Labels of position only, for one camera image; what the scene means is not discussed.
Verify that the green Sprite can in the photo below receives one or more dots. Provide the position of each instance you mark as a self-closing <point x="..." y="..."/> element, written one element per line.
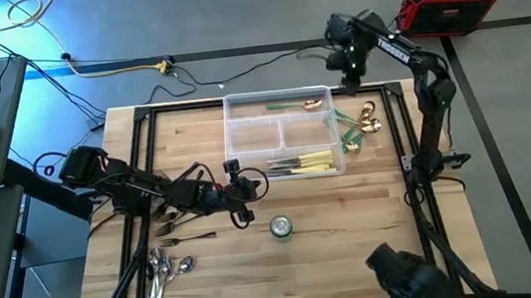
<point x="281" y="228"/>

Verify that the black aluminium table frame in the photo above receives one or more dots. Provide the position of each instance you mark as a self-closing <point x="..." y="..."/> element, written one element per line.
<point x="393" y="88"/>

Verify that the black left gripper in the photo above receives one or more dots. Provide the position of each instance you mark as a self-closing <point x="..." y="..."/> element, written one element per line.
<point x="240" y="192"/>

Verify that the red black jobsite radio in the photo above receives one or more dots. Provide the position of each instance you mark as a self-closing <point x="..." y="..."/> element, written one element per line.
<point x="450" y="7"/>

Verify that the silver spoon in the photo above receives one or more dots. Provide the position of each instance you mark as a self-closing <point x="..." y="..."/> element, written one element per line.
<point x="156" y="254"/>
<point x="165" y="267"/>
<point x="151" y="272"/>
<point x="186" y="264"/>

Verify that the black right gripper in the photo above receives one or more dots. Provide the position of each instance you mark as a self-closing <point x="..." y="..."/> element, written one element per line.
<point x="351" y="41"/>

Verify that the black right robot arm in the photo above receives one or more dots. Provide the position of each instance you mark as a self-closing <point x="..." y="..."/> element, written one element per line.
<point x="433" y="100"/>

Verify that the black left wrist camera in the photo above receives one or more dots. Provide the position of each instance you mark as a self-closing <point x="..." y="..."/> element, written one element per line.
<point x="232" y="166"/>

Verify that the clear plastic organizer tray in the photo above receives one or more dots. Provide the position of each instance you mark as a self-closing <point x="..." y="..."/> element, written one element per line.
<point x="254" y="137"/>

